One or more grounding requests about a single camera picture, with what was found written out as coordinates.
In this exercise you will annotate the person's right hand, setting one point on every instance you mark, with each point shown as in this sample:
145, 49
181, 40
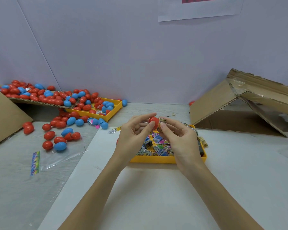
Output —
185, 143

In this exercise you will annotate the person's left hand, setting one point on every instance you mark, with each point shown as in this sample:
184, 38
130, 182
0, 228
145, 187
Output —
132, 141

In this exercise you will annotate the yellow label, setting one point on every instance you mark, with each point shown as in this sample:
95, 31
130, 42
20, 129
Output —
203, 141

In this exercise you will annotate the single red plastic egg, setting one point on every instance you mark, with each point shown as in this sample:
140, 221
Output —
154, 122

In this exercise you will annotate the pile of plastic eggs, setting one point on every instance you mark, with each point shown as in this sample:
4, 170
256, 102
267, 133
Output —
62, 100

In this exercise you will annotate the person's right forearm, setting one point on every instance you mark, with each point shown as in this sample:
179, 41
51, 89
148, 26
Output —
225, 198

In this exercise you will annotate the person's left forearm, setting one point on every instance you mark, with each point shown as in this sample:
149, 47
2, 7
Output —
91, 198

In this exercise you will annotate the yellow plastic tray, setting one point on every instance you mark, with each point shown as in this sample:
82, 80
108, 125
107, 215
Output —
153, 159

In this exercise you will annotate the small rubber band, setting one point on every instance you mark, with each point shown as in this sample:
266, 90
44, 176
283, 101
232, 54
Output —
173, 113

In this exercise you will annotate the yellow tray under eggs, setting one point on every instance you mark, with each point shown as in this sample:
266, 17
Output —
113, 110

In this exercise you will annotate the torn flattened cardboard box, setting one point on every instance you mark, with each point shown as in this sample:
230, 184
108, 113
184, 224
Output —
211, 102

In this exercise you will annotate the clear bag with coloured label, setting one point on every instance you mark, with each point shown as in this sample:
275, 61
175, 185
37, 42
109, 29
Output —
57, 158

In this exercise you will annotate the brown cardboard sheet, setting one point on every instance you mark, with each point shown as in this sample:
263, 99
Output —
33, 102

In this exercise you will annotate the tall brown cardboard box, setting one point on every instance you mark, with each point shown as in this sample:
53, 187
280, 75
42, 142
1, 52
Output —
2, 117

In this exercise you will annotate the white paper sign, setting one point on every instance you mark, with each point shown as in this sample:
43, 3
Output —
201, 9

